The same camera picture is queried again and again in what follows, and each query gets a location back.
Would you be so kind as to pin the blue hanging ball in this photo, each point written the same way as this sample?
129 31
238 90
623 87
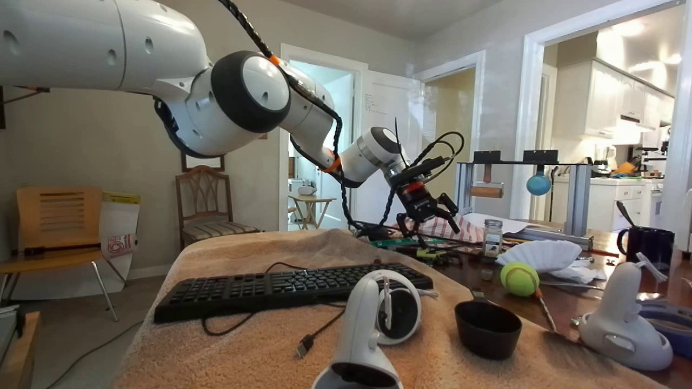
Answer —
538 185

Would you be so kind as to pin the wooden side shelf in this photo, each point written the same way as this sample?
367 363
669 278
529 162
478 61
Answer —
17 353

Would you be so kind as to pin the hanging wooden block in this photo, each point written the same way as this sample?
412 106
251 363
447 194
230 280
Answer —
484 191

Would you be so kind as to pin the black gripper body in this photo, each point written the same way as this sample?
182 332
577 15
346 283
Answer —
412 185

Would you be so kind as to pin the small side table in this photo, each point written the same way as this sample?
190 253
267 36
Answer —
310 206

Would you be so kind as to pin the yellow hex key set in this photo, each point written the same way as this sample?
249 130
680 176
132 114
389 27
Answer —
430 253

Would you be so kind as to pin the black bowl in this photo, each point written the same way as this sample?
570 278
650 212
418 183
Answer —
488 332

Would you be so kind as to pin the white kitchen wall cabinets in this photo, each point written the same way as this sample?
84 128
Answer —
612 101

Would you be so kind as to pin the orange stick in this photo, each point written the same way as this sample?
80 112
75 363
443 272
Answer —
545 310

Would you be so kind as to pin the white paper bag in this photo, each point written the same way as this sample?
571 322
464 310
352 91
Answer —
119 227

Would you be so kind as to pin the black block on stand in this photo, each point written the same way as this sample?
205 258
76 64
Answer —
541 157
488 157

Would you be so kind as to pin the white door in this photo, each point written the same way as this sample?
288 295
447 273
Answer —
374 101

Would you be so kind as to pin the yellow tennis ball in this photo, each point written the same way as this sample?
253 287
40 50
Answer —
520 280

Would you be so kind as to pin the light plywood chair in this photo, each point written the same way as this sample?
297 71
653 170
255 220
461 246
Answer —
56 220

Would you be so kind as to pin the dark spoon in mug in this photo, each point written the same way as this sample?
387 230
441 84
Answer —
626 215

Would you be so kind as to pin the aluminium frame stand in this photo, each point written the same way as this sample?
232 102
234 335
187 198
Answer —
576 198

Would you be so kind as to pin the white kitchen counter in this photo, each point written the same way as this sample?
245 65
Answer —
618 202

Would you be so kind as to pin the black alarm clock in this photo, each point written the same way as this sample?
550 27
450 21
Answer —
373 233

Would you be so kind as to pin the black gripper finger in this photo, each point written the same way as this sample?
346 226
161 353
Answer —
426 216
448 212

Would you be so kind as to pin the dark framed picture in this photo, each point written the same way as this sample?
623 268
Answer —
204 162

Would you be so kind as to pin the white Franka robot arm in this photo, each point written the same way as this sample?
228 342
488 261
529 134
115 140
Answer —
72 44

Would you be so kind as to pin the red striped cloth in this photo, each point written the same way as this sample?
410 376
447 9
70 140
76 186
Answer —
467 230

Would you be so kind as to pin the tan tablecloth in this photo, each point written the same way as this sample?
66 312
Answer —
238 359

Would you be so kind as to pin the dark wooden chair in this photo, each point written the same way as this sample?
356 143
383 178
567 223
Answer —
205 227

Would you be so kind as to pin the dark blue mug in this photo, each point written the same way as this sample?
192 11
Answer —
650 250

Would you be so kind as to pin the green Chomps snack stick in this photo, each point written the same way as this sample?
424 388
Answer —
392 242

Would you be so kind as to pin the glass jar metal lid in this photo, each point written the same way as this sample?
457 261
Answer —
494 239

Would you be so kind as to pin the black keyboard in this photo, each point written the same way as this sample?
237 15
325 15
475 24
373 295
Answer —
272 291

